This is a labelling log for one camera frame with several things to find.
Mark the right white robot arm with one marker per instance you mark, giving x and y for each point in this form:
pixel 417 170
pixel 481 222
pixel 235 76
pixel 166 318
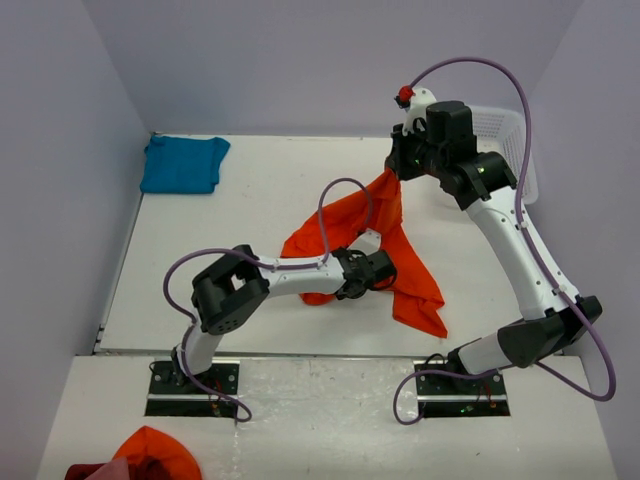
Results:
pixel 485 189

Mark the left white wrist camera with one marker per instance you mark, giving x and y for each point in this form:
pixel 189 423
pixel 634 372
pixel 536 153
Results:
pixel 367 242

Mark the orange cloth in pile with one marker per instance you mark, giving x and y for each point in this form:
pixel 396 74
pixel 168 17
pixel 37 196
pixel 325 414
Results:
pixel 152 454

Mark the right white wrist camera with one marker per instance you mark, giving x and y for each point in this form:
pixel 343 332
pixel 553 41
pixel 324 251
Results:
pixel 416 118

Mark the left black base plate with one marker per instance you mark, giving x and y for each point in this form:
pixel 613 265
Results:
pixel 171 396

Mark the folded blue t shirt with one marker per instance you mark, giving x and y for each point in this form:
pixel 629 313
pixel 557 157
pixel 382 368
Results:
pixel 183 166

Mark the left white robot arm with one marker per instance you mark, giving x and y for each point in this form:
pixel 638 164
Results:
pixel 231 289

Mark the white plastic basket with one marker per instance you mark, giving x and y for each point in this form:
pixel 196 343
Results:
pixel 502 131

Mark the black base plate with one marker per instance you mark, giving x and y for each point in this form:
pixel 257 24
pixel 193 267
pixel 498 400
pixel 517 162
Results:
pixel 171 396
pixel 444 397

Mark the pink cloth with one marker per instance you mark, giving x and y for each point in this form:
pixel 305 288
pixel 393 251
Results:
pixel 117 469

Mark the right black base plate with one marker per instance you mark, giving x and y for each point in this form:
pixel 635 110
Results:
pixel 444 397

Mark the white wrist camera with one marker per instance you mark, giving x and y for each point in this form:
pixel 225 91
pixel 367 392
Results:
pixel 416 118
pixel 367 242

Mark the dark red cloth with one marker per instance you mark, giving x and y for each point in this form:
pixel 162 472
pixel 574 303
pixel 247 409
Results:
pixel 88 471

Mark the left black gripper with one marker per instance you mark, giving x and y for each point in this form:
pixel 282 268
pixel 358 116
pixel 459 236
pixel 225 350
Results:
pixel 356 253

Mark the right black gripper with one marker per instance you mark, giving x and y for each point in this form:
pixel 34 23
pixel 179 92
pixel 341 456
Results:
pixel 397 160

